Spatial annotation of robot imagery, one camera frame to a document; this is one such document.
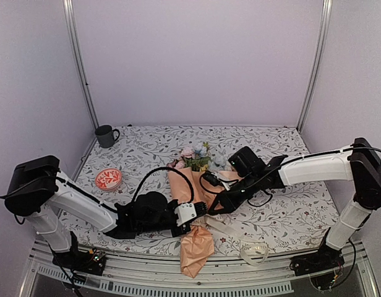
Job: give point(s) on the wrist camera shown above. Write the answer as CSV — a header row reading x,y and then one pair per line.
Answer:
x,y
216,179
187,212

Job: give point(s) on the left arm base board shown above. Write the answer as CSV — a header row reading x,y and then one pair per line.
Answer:
x,y
80,261

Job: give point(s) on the pale pink white flower stem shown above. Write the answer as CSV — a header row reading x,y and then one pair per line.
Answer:
x,y
186,157

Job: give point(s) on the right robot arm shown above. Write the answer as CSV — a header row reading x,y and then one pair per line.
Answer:
x,y
358,164

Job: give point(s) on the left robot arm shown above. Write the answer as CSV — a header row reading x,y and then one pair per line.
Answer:
x,y
39,185

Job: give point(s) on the dark grey mug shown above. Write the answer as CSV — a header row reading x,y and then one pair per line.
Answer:
x,y
106,136

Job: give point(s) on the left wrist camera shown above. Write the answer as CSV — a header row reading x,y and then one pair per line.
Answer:
x,y
187,212

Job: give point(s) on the right arm base board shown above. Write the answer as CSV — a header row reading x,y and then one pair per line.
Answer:
x,y
327,268

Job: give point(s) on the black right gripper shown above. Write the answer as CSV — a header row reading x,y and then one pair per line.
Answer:
x,y
229,206

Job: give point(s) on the left aluminium frame post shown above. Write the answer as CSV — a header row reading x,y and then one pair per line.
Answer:
x,y
79,65

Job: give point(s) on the aluminium frame post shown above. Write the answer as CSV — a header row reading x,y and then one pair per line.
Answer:
x,y
318,57
79,65

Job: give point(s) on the red white patterned dish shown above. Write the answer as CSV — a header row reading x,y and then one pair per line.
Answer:
x,y
108,179

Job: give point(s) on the right aluminium frame post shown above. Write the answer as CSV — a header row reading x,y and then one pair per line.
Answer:
x,y
318,57

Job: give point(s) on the blue fake flower stem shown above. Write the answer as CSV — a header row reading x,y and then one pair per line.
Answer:
x,y
215,161

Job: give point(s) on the white lace ribbon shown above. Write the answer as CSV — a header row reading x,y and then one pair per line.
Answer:
x,y
240,241

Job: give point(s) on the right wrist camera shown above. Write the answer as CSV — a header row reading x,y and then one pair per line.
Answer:
x,y
216,179

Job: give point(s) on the beige wrapping paper sheet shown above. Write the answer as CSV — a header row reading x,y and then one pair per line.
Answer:
x,y
191,191

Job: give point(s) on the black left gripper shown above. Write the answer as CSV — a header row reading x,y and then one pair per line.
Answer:
x,y
181,231

